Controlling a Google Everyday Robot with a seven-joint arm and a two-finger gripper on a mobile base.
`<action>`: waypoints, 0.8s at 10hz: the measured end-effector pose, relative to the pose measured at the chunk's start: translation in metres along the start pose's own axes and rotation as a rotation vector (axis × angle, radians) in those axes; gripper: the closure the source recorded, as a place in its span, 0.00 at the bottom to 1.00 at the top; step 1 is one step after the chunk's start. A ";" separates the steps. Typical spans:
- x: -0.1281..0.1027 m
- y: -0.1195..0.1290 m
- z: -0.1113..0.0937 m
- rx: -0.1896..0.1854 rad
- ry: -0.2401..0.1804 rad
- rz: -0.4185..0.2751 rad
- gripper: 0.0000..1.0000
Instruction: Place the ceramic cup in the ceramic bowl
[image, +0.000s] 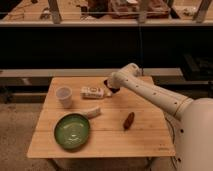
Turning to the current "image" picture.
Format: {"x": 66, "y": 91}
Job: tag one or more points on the white ceramic cup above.
{"x": 64, "y": 96}

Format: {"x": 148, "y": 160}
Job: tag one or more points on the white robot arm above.
{"x": 196, "y": 117}

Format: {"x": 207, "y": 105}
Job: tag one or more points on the green ceramic bowl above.
{"x": 72, "y": 131}

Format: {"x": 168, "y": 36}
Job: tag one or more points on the wooden table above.
{"x": 148, "y": 135}

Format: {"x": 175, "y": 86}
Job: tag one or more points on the brown sausage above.
{"x": 129, "y": 120}

